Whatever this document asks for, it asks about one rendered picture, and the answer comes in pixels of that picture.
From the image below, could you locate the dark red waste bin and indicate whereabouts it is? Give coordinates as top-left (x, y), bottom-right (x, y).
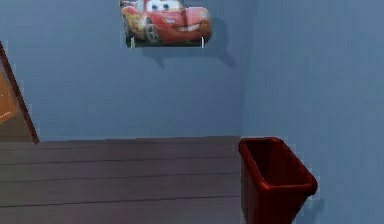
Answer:
top-left (237, 136), bottom-right (319, 224)

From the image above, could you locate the brown wooden room door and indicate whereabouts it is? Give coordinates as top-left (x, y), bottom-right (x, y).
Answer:
top-left (0, 40), bottom-right (41, 145)

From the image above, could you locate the red car wall picture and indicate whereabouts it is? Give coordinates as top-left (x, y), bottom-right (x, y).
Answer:
top-left (119, 0), bottom-right (213, 50)

